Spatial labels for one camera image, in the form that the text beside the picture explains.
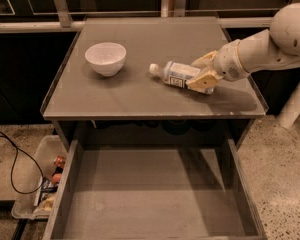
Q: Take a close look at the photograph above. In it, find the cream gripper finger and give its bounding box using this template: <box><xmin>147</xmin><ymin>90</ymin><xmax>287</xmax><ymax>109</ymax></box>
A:
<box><xmin>191</xmin><ymin>50</ymin><xmax>217</xmax><ymax>69</ymax></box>
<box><xmin>186</xmin><ymin>68</ymin><xmax>223</xmax><ymax>92</ymax></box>

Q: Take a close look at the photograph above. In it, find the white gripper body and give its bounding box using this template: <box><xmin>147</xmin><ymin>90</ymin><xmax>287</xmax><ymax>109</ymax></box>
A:
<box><xmin>213</xmin><ymin>39</ymin><xmax>249</xmax><ymax>82</ymax></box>

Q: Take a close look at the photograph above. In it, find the blue plastic bottle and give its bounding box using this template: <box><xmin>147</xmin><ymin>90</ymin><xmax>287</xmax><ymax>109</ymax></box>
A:
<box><xmin>149</xmin><ymin>61</ymin><xmax>214</xmax><ymax>94</ymax></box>

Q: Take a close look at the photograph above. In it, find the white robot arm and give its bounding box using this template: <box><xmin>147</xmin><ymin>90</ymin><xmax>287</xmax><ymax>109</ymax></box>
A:
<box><xmin>186</xmin><ymin>3</ymin><xmax>300</xmax><ymax>91</ymax></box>

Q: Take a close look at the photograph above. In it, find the open grey drawer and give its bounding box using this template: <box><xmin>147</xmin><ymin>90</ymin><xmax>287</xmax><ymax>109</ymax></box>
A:
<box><xmin>43</xmin><ymin>140</ymin><xmax>267</xmax><ymax>240</ymax></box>

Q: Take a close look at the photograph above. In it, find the orange bottle in bin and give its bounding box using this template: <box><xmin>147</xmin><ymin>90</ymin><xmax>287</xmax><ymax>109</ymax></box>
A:
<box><xmin>54</xmin><ymin>156</ymin><xmax>66</xmax><ymax>169</ymax></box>

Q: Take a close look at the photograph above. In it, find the white metal railing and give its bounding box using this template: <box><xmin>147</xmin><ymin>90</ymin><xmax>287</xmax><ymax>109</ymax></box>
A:
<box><xmin>0</xmin><ymin>0</ymin><xmax>300</xmax><ymax>33</ymax></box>

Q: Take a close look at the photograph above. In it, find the white ceramic bowl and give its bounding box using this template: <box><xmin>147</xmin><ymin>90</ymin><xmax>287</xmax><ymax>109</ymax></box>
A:
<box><xmin>85</xmin><ymin>42</ymin><xmax>127</xmax><ymax>77</ymax></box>

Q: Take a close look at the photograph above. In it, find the grey cabinet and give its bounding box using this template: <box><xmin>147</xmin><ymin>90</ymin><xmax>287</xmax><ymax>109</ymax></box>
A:
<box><xmin>41</xmin><ymin>17</ymin><xmax>266</xmax><ymax>146</ymax></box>

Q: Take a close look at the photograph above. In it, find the clear plastic bin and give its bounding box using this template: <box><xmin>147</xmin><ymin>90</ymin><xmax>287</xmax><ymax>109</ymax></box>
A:
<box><xmin>11</xmin><ymin>135</ymin><xmax>67</xmax><ymax>220</ymax></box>

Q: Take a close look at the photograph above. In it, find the red item in bin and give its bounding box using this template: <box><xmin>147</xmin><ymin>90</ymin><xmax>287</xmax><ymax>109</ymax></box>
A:
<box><xmin>52</xmin><ymin>173</ymin><xmax>62</xmax><ymax>185</ymax></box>

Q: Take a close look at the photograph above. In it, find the dark packet in bin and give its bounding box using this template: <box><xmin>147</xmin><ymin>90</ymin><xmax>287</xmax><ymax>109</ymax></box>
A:
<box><xmin>34</xmin><ymin>177</ymin><xmax>58</xmax><ymax>206</ymax></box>

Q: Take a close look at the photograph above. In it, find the yellow item in bin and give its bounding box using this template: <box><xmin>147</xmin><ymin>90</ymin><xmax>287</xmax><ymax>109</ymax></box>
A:
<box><xmin>38</xmin><ymin>193</ymin><xmax>56</xmax><ymax>211</ymax></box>

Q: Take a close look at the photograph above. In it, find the black cable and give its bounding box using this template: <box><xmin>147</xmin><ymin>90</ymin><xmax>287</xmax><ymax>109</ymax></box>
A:
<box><xmin>0</xmin><ymin>126</ymin><xmax>45</xmax><ymax>196</ymax></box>

